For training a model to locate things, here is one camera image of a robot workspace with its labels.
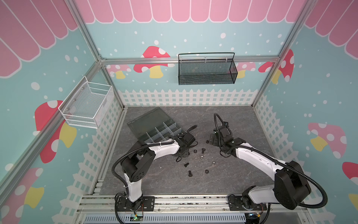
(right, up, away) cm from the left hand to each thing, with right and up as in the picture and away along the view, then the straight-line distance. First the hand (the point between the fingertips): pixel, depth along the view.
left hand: (181, 155), depth 93 cm
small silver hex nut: (+13, -1, -1) cm, 13 cm away
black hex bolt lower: (+3, -5, -5) cm, 7 cm away
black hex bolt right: (+15, +3, +2) cm, 15 cm away
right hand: (+23, +12, -4) cm, 26 cm away
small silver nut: (+20, -4, -3) cm, 21 cm away
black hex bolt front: (+6, -10, -8) cm, 14 cm away
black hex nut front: (+16, -8, -7) cm, 19 cm away
